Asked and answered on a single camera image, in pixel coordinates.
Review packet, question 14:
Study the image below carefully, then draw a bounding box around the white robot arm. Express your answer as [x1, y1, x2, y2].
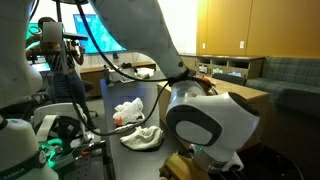
[0, 0, 259, 174]

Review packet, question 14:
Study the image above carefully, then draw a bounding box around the woman in dark clothes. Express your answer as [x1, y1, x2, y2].
[25, 16, 98, 130]

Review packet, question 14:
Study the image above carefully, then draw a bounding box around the white knitted cloth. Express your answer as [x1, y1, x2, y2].
[120, 126, 163, 151]

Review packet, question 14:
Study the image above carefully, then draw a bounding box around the large cardboard box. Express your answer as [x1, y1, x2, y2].
[157, 81, 268, 152]

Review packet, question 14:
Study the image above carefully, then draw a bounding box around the brown plush moose toy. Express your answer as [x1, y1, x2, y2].
[159, 153, 210, 180]

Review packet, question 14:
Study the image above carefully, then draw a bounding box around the green plaid sofa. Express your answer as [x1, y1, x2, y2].
[245, 56, 320, 118]

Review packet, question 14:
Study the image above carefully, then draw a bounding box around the white box on table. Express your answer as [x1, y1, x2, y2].
[109, 68, 135, 82]

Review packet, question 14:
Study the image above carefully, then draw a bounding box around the white plastic bag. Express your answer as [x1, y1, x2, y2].
[113, 98, 145, 126]

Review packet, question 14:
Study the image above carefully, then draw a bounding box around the white robot base unit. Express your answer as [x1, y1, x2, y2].
[30, 102, 103, 161]

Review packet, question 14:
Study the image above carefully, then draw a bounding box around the black office chair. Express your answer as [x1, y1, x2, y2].
[212, 73, 246, 86]

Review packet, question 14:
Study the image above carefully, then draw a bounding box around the low wooden shelf cabinet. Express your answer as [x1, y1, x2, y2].
[181, 54, 264, 79]

